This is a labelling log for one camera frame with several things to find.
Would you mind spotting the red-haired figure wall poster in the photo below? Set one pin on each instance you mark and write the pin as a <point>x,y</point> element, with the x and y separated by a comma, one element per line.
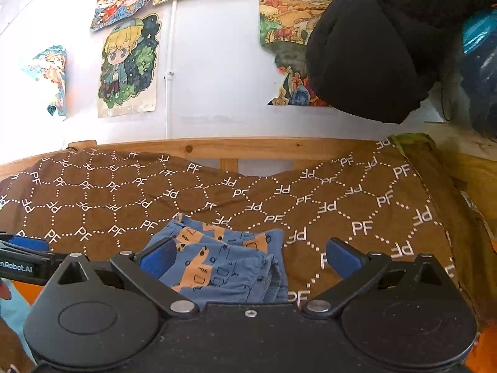
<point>120,0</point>

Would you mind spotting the wooden bed frame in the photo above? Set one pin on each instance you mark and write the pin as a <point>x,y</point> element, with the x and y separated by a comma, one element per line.
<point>240,149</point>

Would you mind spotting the olive green cloth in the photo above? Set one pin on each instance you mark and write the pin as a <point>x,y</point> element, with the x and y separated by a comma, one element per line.
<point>446,209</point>

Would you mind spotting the blue pants with orange print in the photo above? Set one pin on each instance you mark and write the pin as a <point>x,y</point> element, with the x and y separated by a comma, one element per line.
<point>229,268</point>

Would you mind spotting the blond cartoon figure wall poster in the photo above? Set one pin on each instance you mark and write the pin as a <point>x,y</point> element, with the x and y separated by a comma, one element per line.
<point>128,62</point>

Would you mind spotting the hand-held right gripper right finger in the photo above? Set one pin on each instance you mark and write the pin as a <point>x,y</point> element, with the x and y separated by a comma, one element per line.
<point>343,258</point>

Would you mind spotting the person in black clothing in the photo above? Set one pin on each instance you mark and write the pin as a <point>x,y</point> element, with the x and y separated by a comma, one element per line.
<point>380,46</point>

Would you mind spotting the teal plastic bag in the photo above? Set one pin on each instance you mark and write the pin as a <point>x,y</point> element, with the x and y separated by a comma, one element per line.
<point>479,33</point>

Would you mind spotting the colourful printed cloth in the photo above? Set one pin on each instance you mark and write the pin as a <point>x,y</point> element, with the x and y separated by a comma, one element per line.
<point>19,311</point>

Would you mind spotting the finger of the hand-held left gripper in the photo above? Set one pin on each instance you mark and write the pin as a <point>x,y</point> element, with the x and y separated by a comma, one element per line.
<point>29,244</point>

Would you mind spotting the small pale blue wall poster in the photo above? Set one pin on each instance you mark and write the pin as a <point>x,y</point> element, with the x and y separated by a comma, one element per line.
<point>50,77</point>

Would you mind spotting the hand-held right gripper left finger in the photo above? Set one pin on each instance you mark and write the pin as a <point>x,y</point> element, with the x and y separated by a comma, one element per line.
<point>157,258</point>

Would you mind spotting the landscape wall poster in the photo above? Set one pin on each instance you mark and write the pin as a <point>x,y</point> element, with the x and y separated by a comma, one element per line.
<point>285,27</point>

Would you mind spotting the white wall pipe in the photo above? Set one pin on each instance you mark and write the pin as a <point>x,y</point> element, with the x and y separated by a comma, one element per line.
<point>169,66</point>

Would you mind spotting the brown printed blanket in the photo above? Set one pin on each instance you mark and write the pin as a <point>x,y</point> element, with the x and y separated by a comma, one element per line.
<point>291,202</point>

